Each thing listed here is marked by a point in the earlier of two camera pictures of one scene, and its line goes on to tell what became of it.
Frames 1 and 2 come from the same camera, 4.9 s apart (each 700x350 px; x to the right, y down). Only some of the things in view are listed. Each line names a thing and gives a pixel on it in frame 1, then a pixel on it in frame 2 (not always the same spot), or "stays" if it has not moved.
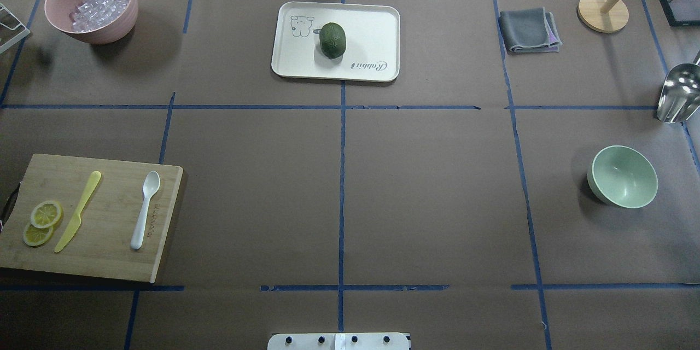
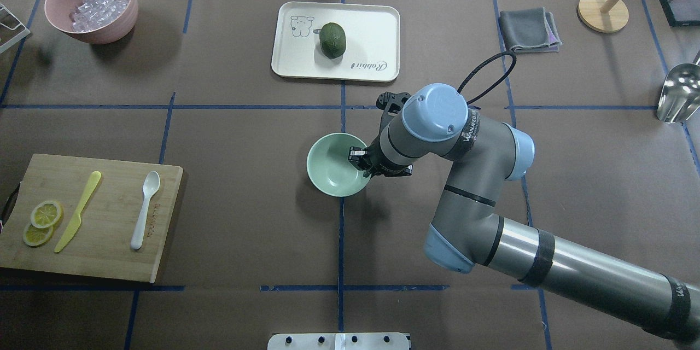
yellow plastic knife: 76,220 stays
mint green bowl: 623,176 → 329,169
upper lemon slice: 45,214 stays
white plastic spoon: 150,184 stays
